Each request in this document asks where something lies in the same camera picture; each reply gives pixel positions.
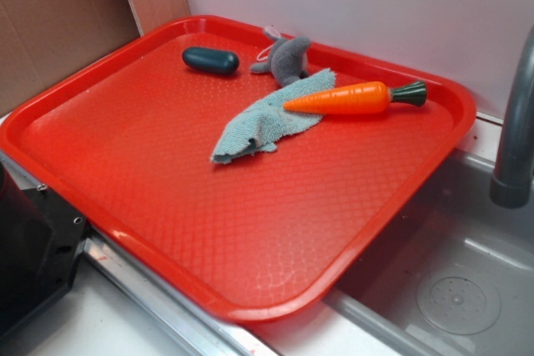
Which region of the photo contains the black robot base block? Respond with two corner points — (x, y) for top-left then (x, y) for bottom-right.
(1, 167), (88, 342)

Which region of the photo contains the orange plastic toy carrot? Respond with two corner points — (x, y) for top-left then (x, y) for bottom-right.
(283, 81), (427, 115)

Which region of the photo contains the light blue terry cloth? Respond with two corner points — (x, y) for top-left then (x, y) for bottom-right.
(210, 68), (336, 164)

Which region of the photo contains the grey plush dolphin toy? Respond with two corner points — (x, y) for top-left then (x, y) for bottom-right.
(249, 26), (311, 88)

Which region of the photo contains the dark green oval capsule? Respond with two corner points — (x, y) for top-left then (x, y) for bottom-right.
(182, 47), (240, 75)

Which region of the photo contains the red plastic tray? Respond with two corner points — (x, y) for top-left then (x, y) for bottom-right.
(1, 16), (476, 323)

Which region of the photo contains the grey plastic sink basin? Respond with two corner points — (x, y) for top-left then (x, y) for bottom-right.
(249, 149), (534, 356)

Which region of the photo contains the grey sink faucet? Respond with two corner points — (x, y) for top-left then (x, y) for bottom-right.
(490, 32), (533, 208)

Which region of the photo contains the brown cardboard panel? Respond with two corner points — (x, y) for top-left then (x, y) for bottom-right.
(1, 0), (139, 114)

